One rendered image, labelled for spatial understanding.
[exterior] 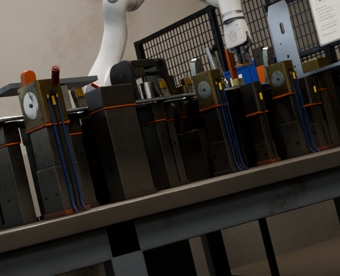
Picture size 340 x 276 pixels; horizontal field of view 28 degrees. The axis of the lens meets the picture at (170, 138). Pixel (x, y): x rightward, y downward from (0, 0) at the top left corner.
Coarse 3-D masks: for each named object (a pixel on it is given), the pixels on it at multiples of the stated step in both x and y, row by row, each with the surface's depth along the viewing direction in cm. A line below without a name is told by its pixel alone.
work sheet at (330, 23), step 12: (312, 0) 307; (324, 0) 302; (336, 0) 298; (312, 12) 308; (324, 12) 303; (336, 12) 299; (324, 24) 304; (336, 24) 299; (324, 36) 305; (336, 36) 300
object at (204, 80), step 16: (192, 80) 230; (208, 80) 225; (208, 96) 226; (224, 96) 226; (208, 112) 227; (224, 112) 226; (208, 128) 228; (224, 128) 225; (224, 144) 224; (224, 160) 225; (240, 160) 226
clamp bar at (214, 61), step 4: (216, 44) 280; (208, 48) 280; (212, 48) 280; (216, 48) 279; (208, 52) 280; (212, 52) 282; (208, 56) 281; (212, 56) 280; (216, 56) 282; (212, 60) 280; (216, 60) 282; (212, 64) 280; (216, 64) 281; (212, 68) 280; (216, 68) 279; (220, 68) 281; (220, 72) 281; (224, 76) 280
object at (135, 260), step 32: (256, 192) 171; (288, 192) 174; (320, 192) 177; (128, 224) 158; (160, 224) 161; (192, 224) 164; (224, 224) 166; (0, 256) 147; (32, 256) 150; (64, 256) 152; (96, 256) 154; (128, 256) 157; (224, 256) 322
